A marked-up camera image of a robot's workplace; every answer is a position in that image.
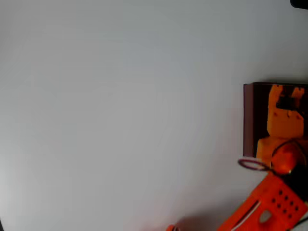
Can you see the orange gripper with servo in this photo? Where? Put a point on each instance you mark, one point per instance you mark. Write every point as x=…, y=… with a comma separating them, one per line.
x=285, y=120

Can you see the orange robot base part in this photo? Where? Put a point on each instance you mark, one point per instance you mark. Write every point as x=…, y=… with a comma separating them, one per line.
x=171, y=228

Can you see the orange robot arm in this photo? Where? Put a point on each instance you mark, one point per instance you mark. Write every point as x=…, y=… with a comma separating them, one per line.
x=272, y=199

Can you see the dark red box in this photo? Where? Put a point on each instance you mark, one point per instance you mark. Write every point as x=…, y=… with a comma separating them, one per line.
x=257, y=113

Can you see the black object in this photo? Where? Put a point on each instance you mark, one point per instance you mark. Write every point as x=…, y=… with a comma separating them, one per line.
x=299, y=3

